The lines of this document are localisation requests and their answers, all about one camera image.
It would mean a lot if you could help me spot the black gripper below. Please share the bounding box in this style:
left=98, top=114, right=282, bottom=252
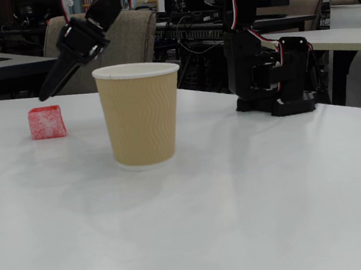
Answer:
left=30, top=13, right=117, bottom=102

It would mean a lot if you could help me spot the red foam cube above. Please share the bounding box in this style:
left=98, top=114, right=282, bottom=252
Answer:
left=26, top=104, right=69, bottom=142

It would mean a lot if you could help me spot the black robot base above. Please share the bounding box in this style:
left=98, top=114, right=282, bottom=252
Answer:
left=228, top=32, right=325, bottom=122

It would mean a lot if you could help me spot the tan ripple paper cup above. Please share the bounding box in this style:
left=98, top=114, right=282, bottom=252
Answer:
left=91, top=58, right=192, bottom=176

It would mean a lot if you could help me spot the dark-edged grey table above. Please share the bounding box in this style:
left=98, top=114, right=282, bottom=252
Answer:
left=0, top=37, right=71, bottom=100

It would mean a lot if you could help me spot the black cluttered desk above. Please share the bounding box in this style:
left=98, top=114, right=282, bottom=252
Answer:
left=0, top=22, right=51, bottom=62

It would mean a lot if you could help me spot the wide beige fabric chair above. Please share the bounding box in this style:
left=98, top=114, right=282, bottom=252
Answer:
left=39, top=5, right=165, bottom=98

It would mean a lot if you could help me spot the blue round object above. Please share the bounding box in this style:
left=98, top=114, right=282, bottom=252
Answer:
left=118, top=0, right=136, bottom=12

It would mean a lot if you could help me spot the black equipment rack strip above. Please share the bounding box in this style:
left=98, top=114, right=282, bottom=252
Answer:
left=154, top=17, right=226, bottom=46

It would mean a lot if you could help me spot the tan chair with curved back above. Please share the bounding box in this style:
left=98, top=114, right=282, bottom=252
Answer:
left=255, top=0, right=329, bottom=38

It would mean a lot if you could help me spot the white table beige edge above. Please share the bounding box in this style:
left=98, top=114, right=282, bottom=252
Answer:
left=259, top=23, right=361, bottom=115

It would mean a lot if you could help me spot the low tan chair back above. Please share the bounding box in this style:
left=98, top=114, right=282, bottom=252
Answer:
left=330, top=0, right=359, bottom=7

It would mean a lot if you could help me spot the plain white table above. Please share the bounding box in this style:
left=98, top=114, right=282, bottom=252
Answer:
left=328, top=2, right=361, bottom=30

